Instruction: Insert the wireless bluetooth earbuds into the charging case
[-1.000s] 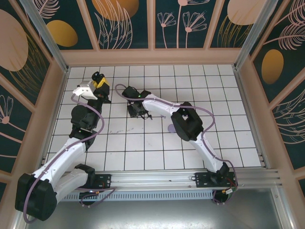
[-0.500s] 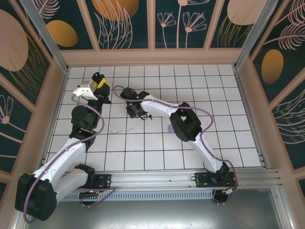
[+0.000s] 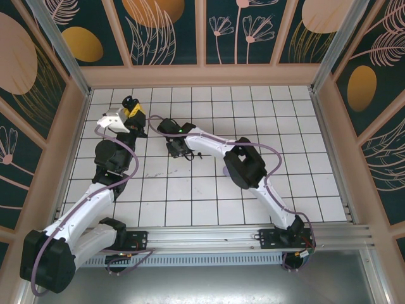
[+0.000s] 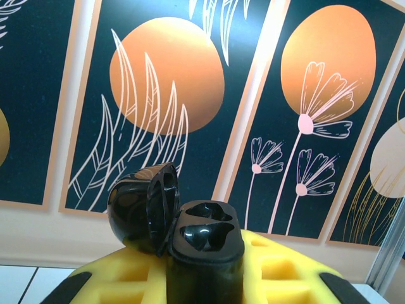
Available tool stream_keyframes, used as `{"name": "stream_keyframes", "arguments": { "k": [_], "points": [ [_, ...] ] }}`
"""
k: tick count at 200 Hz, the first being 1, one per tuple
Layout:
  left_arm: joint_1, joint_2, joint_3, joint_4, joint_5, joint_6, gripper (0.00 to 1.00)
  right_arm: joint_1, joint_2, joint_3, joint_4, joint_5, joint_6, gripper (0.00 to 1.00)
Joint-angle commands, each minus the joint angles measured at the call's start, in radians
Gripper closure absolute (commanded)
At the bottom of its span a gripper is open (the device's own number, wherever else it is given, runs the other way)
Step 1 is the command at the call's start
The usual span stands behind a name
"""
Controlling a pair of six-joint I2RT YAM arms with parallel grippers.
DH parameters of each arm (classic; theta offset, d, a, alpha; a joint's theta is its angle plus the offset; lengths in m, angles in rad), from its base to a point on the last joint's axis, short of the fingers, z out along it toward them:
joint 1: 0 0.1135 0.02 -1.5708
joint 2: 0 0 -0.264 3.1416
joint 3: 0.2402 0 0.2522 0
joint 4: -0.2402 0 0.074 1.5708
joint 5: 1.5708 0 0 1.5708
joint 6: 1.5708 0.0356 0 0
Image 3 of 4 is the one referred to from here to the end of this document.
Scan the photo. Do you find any grey metal bench plate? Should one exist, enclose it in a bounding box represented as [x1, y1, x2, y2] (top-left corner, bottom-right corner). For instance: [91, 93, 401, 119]
[17, 250, 392, 304]

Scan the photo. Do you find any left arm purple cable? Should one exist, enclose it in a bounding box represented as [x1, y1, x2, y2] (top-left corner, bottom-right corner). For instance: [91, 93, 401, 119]
[30, 125, 156, 297]

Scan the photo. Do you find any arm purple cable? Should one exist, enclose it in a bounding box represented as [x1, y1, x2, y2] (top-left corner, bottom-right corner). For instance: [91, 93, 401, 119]
[30, 125, 156, 297]
[147, 114, 317, 273]

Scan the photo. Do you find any aluminium frame post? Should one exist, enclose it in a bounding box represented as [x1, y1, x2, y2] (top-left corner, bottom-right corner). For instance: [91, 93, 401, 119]
[25, 0, 92, 98]
[311, 0, 379, 92]

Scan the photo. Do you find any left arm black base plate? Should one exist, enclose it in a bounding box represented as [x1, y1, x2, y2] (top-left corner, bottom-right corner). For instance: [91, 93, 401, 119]
[116, 231, 149, 253]

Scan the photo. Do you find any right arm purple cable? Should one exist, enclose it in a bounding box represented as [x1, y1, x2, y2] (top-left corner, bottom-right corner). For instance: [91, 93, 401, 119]
[147, 114, 317, 273]

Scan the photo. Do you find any aluminium mounting rail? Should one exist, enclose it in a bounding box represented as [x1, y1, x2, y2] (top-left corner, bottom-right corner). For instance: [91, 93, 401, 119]
[30, 224, 376, 254]

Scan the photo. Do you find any slotted grey cable duct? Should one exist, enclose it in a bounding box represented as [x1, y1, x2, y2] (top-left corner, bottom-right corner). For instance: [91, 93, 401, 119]
[75, 253, 285, 269]

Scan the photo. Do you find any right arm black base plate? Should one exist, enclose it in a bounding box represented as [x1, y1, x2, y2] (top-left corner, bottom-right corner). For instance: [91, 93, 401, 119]
[259, 227, 317, 251]

